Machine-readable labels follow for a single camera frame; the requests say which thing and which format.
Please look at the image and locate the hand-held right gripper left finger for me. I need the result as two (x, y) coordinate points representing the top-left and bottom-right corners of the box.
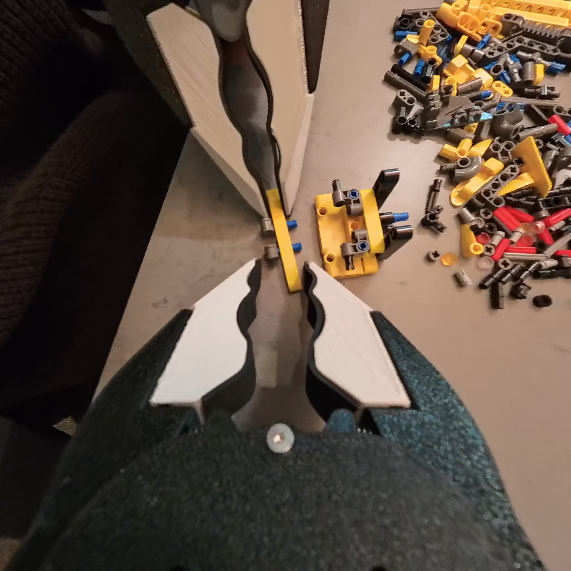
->
(148, 258), (264, 424)

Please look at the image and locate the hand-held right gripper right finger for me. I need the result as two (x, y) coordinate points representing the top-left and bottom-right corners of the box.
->
(303, 261), (412, 422)

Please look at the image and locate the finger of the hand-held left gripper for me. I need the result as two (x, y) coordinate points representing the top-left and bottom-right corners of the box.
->
(146, 4), (270, 219)
(241, 0), (316, 217)

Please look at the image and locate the yellow toy brick frame assembly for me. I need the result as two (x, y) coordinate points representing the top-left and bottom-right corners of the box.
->
(313, 169), (415, 279)

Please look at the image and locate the yellow toy beam with pins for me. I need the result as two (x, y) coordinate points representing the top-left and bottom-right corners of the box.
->
(261, 187), (303, 294)

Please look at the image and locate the black toy angle connector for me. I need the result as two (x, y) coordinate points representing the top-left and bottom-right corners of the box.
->
(420, 178), (448, 233)

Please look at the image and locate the person's dark knit sweater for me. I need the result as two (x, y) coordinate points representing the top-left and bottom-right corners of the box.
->
(0, 0), (188, 429)

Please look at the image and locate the pile of toy building parts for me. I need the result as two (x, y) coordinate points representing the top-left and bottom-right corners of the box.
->
(384, 0), (571, 310)

